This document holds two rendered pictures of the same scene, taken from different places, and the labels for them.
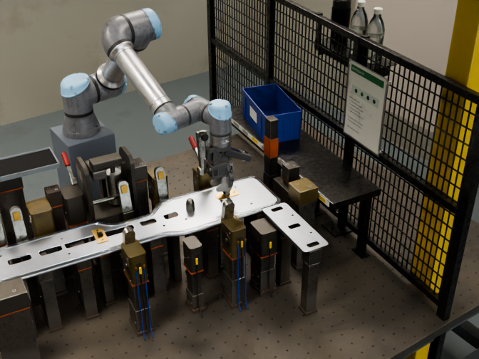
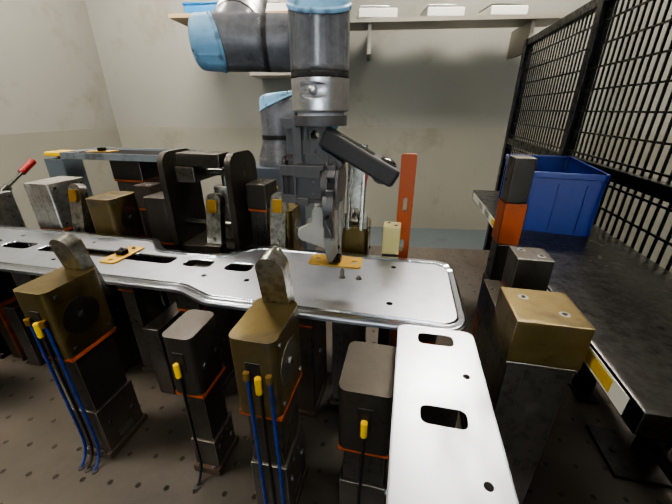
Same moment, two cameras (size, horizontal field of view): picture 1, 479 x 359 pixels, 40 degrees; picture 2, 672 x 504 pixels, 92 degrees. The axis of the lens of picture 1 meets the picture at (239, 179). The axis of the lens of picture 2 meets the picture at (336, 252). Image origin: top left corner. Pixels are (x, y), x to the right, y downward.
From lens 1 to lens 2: 1.99 m
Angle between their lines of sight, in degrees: 36
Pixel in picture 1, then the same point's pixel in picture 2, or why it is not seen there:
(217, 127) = (293, 43)
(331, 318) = not seen: outside the picture
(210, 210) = (302, 284)
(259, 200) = (412, 304)
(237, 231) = (243, 342)
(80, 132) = (266, 157)
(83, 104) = (273, 121)
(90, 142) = (272, 172)
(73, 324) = not seen: hidden behind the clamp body
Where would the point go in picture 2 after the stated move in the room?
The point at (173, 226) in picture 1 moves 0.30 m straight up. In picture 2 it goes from (211, 282) to (178, 92)
